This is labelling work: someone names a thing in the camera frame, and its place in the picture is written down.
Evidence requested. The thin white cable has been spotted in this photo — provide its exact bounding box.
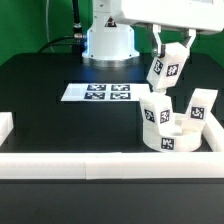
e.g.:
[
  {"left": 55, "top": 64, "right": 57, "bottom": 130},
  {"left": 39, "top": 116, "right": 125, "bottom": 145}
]
[{"left": 45, "top": 0, "right": 55, "bottom": 54}]

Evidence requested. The white left fence bar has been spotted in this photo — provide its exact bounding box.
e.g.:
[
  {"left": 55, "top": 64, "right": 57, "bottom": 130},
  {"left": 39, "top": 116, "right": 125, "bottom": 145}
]
[{"left": 0, "top": 112, "right": 14, "bottom": 147}]

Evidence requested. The white front fence bar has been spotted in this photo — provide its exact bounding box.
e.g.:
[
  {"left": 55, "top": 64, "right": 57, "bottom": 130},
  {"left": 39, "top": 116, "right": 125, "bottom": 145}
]
[{"left": 0, "top": 152, "right": 224, "bottom": 180}]

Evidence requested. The black cable on base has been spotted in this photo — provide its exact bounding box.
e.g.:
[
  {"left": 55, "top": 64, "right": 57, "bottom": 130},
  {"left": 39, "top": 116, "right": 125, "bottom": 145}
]
[{"left": 37, "top": 0, "right": 88, "bottom": 54}]

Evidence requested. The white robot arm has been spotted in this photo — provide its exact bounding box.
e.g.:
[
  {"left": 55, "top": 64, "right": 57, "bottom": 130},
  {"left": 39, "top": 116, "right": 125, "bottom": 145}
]
[{"left": 82, "top": 0, "right": 224, "bottom": 67}]

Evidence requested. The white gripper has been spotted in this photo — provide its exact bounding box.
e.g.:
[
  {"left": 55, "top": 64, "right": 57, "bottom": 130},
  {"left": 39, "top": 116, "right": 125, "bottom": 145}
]
[{"left": 110, "top": 0, "right": 224, "bottom": 58}]

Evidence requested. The white right fence bar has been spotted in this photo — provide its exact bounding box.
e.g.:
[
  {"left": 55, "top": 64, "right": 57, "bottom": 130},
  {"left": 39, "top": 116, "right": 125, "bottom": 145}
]
[{"left": 203, "top": 113, "right": 224, "bottom": 153}]

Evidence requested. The white fence bar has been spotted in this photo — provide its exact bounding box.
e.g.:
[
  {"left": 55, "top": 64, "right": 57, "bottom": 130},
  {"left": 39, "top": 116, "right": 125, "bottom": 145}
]
[
  {"left": 0, "top": 112, "right": 14, "bottom": 147},
  {"left": 203, "top": 113, "right": 224, "bottom": 153},
  {"left": 0, "top": 152, "right": 224, "bottom": 180}
]

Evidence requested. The white marker sheet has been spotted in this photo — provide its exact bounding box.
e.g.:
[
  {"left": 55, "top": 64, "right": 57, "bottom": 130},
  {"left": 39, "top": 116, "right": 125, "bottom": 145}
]
[{"left": 61, "top": 83, "right": 150, "bottom": 102}]

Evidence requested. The white round stool seat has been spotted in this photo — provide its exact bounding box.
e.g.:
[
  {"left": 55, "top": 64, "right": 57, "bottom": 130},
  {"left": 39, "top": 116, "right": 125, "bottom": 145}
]
[{"left": 143, "top": 113, "right": 202, "bottom": 152}]

